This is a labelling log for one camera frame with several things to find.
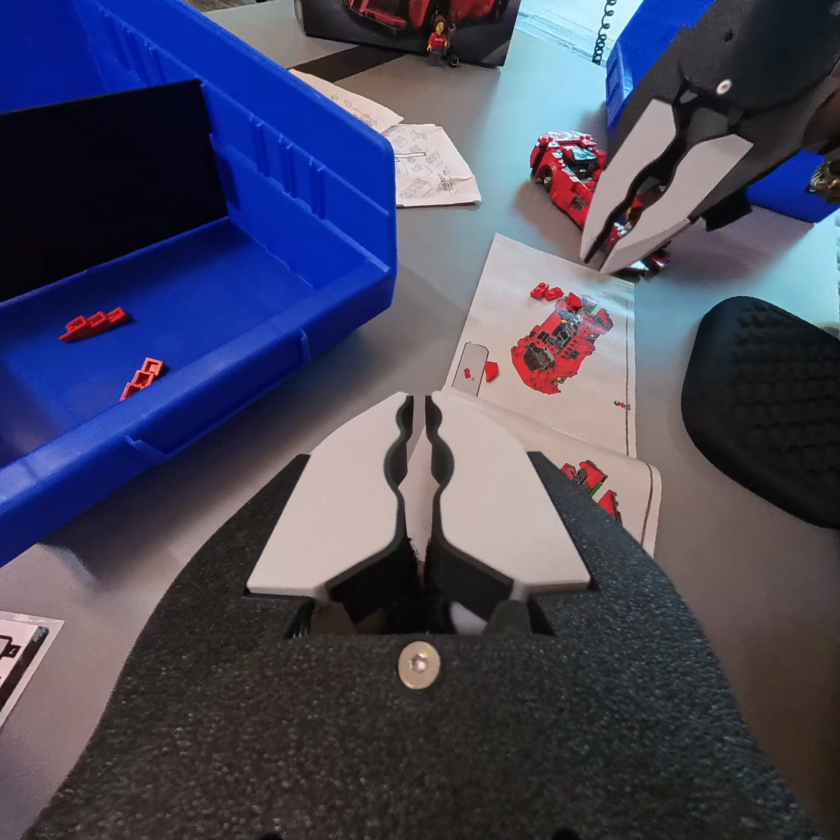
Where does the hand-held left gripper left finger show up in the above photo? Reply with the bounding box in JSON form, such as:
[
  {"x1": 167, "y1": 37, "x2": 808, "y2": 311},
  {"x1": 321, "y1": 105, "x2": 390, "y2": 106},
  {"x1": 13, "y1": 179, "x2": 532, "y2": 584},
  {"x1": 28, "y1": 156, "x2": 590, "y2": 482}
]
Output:
[{"x1": 246, "y1": 392, "x2": 416, "y2": 603}]

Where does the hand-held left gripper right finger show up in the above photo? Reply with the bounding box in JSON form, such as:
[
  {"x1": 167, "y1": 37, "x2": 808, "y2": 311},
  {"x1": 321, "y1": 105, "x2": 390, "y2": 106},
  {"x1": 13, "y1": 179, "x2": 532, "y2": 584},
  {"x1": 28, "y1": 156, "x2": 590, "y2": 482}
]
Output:
[{"x1": 425, "y1": 392, "x2": 593, "y2": 603}]

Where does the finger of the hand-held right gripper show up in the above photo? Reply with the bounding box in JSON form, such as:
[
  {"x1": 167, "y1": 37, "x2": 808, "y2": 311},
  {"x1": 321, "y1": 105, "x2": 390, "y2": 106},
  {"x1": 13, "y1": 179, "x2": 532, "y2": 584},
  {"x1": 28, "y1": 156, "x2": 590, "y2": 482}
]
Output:
[
  {"x1": 598, "y1": 136, "x2": 756, "y2": 274},
  {"x1": 580, "y1": 97, "x2": 678, "y2": 262}
]

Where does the red brick toy car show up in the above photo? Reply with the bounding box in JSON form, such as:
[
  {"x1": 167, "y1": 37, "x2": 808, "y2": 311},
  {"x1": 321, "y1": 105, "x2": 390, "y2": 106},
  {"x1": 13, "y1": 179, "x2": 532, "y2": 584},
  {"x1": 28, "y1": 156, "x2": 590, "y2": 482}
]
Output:
[{"x1": 530, "y1": 131, "x2": 674, "y2": 277}]

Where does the small blue plastic bin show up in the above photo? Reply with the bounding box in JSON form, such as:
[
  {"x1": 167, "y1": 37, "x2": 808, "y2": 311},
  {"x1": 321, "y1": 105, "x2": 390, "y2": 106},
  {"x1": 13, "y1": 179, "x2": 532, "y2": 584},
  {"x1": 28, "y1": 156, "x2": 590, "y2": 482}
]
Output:
[{"x1": 604, "y1": 0, "x2": 840, "y2": 225}]

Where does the toy car instruction booklet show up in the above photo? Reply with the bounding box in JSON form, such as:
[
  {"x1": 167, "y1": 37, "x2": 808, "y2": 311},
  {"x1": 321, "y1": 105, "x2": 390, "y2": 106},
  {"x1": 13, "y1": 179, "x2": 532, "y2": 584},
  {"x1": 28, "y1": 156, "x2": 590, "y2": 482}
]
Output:
[{"x1": 400, "y1": 233, "x2": 662, "y2": 559}]

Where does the white brick-drawing instruction sheet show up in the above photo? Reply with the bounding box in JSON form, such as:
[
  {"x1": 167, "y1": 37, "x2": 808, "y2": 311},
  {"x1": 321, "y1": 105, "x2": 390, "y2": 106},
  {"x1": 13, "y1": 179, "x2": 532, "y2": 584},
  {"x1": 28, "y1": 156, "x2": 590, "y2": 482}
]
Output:
[{"x1": 381, "y1": 122, "x2": 483, "y2": 210}]

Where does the red-shirted toy minifigure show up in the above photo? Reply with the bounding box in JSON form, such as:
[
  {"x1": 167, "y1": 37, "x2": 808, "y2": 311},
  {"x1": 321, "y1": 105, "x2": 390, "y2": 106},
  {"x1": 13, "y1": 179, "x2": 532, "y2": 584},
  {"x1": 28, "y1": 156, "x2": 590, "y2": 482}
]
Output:
[{"x1": 426, "y1": 17, "x2": 461, "y2": 69}]

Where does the black textured chair armrest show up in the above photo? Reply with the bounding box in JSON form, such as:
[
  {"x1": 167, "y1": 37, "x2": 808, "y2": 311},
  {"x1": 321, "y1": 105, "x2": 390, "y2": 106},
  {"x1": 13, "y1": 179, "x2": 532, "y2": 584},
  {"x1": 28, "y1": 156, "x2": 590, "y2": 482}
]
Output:
[{"x1": 680, "y1": 296, "x2": 840, "y2": 531}]

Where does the short red brick piece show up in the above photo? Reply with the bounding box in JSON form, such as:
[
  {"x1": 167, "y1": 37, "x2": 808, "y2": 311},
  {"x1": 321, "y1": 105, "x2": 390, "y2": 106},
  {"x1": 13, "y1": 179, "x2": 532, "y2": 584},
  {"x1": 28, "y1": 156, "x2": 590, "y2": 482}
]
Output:
[{"x1": 119, "y1": 357, "x2": 165, "y2": 403}]

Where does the large blue plastic bin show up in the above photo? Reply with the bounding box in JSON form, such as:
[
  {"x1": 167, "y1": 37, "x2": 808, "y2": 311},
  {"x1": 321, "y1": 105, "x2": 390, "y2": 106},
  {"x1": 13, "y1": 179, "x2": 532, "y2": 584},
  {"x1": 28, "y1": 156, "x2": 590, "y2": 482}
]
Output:
[{"x1": 0, "y1": 0, "x2": 398, "y2": 567}]

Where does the dark toy car box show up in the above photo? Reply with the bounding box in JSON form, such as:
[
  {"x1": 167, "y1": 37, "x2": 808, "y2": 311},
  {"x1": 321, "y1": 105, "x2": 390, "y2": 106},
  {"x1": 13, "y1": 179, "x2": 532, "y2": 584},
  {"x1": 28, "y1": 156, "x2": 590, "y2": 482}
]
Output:
[{"x1": 292, "y1": 0, "x2": 523, "y2": 69}]

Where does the folded white instruction sheet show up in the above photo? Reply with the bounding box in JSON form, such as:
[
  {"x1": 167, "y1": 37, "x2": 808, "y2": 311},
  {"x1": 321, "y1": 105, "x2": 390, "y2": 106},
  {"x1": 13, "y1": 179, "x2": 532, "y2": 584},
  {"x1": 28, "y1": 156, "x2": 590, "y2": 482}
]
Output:
[{"x1": 289, "y1": 67, "x2": 405, "y2": 133}]

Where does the long red brick piece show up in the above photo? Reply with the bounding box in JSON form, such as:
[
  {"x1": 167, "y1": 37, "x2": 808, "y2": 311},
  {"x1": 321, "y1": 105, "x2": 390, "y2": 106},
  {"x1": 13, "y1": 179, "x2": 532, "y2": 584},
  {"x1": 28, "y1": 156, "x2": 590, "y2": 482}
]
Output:
[{"x1": 58, "y1": 306, "x2": 133, "y2": 343}]

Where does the black and white printed tag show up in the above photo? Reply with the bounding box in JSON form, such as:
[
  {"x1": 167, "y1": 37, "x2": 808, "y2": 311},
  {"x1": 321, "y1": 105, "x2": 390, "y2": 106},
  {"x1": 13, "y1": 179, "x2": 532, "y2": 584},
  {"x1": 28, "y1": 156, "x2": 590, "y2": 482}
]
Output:
[{"x1": 0, "y1": 610, "x2": 66, "y2": 727}]

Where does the black bin divider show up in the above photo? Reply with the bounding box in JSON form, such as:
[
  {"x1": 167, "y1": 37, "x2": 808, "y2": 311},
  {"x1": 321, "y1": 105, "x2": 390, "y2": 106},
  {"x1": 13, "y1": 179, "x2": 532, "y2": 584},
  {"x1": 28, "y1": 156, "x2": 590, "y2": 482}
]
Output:
[{"x1": 0, "y1": 80, "x2": 229, "y2": 303}]

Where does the black coiled cable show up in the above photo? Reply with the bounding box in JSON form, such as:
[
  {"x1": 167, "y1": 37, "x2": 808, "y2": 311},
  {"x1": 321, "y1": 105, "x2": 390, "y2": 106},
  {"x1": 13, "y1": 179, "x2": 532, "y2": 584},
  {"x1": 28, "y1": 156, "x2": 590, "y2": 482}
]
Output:
[{"x1": 591, "y1": 0, "x2": 622, "y2": 65}]

